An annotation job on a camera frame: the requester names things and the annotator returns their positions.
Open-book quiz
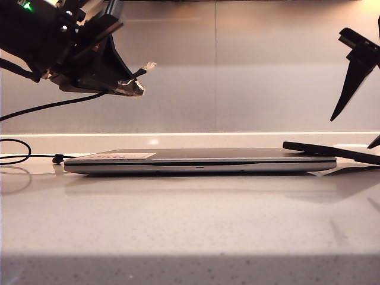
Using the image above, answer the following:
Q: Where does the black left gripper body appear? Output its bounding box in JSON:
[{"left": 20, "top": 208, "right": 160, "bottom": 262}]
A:
[{"left": 38, "top": 0, "right": 124, "bottom": 93}]

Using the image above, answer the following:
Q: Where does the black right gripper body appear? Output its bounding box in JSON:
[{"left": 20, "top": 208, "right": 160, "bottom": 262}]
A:
[{"left": 338, "top": 27, "right": 380, "bottom": 65}]

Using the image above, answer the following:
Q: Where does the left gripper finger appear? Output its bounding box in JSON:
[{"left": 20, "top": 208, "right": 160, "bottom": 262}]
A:
[
  {"left": 77, "top": 78, "right": 145, "bottom": 97},
  {"left": 100, "top": 37, "right": 134, "bottom": 83}
]

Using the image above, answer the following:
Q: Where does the black smartphone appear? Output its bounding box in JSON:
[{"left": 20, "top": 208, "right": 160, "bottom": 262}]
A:
[{"left": 282, "top": 141, "right": 380, "bottom": 166}]

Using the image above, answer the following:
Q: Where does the black charging cable silver plug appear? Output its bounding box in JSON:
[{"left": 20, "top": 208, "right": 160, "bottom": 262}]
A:
[{"left": 0, "top": 61, "right": 157, "bottom": 165}]

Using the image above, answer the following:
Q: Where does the white paper label sticker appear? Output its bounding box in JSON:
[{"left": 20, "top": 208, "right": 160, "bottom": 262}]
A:
[{"left": 88, "top": 152, "right": 157, "bottom": 160}]

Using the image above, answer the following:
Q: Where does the silver closed laptop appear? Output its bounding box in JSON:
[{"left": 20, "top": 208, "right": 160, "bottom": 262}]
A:
[{"left": 64, "top": 147, "right": 338, "bottom": 176}]

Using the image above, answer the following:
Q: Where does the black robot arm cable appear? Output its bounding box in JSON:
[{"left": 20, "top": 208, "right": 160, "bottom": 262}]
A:
[{"left": 0, "top": 58, "right": 41, "bottom": 84}]

